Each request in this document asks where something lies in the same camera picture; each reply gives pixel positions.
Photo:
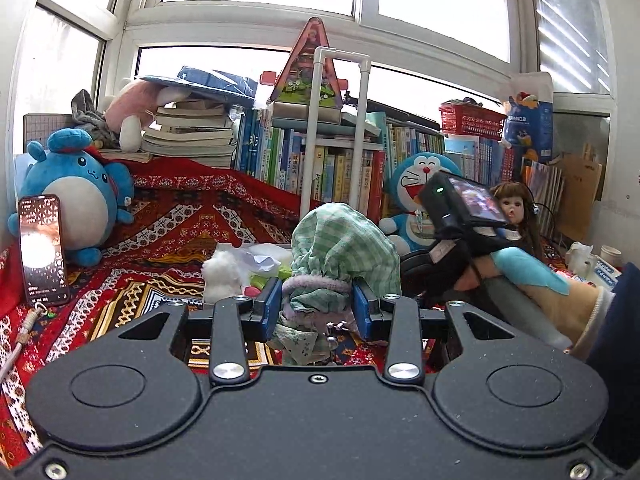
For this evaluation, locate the smartphone with lit screen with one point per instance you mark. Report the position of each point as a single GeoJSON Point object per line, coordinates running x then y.
{"type": "Point", "coordinates": [42, 256]}

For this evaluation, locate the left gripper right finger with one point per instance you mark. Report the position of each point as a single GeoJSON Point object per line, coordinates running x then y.
{"type": "Point", "coordinates": [395, 319]}

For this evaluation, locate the pink plush toy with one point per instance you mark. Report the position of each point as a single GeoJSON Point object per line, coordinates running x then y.
{"type": "Point", "coordinates": [135, 107]}

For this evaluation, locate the red plastic basket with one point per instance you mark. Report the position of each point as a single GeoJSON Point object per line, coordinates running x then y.
{"type": "Point", "coordinates": [467, 119]}

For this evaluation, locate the stack of books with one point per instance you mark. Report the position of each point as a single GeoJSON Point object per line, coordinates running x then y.
{"type": "Point", "coordinates": [206, 133]}

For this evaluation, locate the right forearm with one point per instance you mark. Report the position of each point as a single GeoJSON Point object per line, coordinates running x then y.
{"type": "Point", "coordinates": [603, 327]}

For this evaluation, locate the white paper origami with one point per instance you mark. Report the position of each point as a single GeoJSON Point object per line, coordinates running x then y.
{"type": "Point", "coordinates": [264, 259]}

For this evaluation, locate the brown haired doll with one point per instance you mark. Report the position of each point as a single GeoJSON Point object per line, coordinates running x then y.
{"type": "Point", "coordinates": [518, 206]}

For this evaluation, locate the red patterned cloth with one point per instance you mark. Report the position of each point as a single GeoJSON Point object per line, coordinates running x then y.
{"type": "Point", "coordinates": [280, 426]}

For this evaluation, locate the right hand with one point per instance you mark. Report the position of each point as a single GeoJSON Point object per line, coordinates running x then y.
{"type": "Point", "coordinates": [479, 270]}

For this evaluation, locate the blue cardboard box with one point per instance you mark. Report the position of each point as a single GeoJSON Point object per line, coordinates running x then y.
{"type": "Point", "coordinates": [528, 102]}

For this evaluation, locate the white PVC pipe frame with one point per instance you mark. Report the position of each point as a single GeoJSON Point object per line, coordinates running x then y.
{"type": "Point", "coordinates": [350, 136]}

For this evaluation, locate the white fluffy plush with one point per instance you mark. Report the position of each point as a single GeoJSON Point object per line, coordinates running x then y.
{"type": "Point", "coordinates": [223, 277]}

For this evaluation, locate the Doraemon plush toy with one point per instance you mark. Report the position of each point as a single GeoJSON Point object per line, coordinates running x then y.
{"type": "Point", "coordinates": [411, 229]}

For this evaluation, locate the round blue plush toy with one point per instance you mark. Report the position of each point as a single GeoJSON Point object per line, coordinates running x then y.
{"type": "Point", "coordinates": [93, 197]}

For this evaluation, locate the row of books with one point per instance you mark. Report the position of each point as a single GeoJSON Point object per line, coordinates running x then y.
{"type": "Point", "coordinates": [273, 149]}

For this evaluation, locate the white shallow tray box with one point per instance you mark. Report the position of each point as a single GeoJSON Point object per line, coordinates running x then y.
{"type": "Point", "coordinates": [241, 263]}

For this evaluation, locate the triangular picture box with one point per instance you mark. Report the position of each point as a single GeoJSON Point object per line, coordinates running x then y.
{"type": "Point", "coordinates": [293, 84]}

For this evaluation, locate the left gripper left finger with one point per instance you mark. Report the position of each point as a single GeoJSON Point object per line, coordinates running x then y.
{"type": "Point", "coordinates": [232, 318]}

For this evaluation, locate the blue folded sheet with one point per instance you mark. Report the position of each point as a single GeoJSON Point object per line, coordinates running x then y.
{"type": "Point", "coordinates": [215, 85]}

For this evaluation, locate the pink and green scrunchie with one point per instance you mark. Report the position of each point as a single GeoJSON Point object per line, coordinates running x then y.
{"type": "Point", "coordinates": [258, 281]}

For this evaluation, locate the green checkered cloth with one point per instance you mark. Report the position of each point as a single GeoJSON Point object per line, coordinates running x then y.
{"type": "Point", "coordinates": [332, 246]}

